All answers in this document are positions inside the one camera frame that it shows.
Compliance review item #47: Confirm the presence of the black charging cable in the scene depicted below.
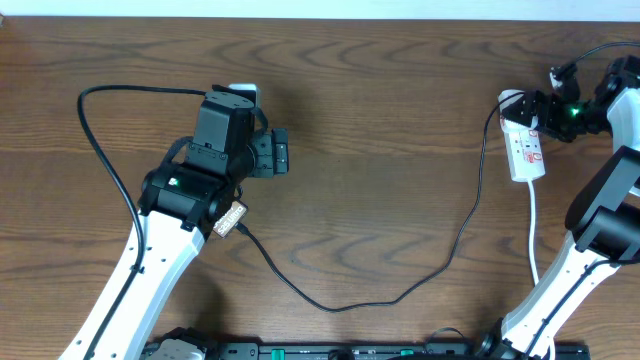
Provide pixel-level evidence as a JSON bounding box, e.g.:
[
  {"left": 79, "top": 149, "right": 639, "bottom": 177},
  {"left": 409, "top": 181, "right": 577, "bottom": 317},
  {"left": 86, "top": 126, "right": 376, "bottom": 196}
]
[{"left": 234, "top": 91, "right": 526, "bottom": 314}]

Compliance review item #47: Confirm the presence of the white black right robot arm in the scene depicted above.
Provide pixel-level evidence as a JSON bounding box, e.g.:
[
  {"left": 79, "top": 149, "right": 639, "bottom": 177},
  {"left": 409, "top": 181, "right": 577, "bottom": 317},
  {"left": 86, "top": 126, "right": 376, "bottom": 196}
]
[{"left": 475, "top": 55, "right": 639, "bottom": 359}]

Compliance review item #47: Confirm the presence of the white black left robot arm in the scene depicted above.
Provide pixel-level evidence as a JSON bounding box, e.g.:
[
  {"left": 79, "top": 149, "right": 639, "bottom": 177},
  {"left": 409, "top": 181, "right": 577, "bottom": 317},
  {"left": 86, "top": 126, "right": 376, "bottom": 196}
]
[{"left": 62, "top": 84, "right": 289, "bottom": 359}]

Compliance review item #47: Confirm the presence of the white USB charger adapter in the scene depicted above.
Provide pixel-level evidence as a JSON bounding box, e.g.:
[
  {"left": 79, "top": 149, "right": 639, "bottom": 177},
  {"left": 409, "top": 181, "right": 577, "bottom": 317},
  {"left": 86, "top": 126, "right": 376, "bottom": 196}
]
[{"left": 497, "top": 89, "right": 525, "bottom": 121}]

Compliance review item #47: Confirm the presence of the white power strip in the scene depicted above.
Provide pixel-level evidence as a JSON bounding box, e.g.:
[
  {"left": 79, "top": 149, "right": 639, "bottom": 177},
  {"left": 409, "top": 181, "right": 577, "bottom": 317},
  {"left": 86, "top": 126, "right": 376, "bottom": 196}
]
[{"left": 500, "top": 118, "right": 546, "bottom": 183}]

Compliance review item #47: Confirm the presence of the white power strip cord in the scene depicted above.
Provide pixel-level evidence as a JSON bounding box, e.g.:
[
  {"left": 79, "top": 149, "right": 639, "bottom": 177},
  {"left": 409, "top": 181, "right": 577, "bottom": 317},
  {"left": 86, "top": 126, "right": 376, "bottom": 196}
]
[{"left": 526, "top": 180, "right": 557, "bottom": 360}]

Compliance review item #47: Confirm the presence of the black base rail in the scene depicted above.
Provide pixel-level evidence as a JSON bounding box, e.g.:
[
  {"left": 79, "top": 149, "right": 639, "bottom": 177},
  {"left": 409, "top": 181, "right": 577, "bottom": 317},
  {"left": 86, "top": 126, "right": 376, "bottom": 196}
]
[{"left": 139, "top": 327, "right": 591, "bottom": 360}]

